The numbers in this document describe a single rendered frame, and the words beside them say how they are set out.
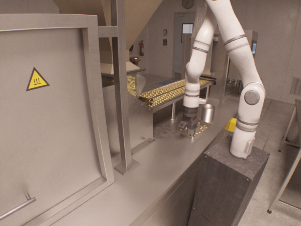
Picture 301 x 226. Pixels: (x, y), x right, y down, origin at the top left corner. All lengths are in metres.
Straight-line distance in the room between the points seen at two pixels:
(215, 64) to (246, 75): 0.77
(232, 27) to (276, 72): 4.27
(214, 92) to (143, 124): 0.90
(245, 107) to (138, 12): 0.55
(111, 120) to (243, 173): 0.56
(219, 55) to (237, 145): 0.88
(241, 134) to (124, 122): 0.48
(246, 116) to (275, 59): 4.23
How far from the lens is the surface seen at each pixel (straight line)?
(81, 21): 0.45
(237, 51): 0.71
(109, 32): 0.51
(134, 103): 0.72
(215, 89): 1.54
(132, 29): 0.70
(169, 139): 0.89
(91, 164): 0.60
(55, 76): 0.45
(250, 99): 0.71
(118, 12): 0.53
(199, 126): 1.04
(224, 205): 0.92
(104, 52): 0.72
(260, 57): 4.95
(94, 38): 0.46
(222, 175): 0.82
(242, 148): 0.81
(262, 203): 1.84
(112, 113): 0.65
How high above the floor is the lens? 1.27
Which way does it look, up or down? 24 degrees down
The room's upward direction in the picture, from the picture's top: straight up
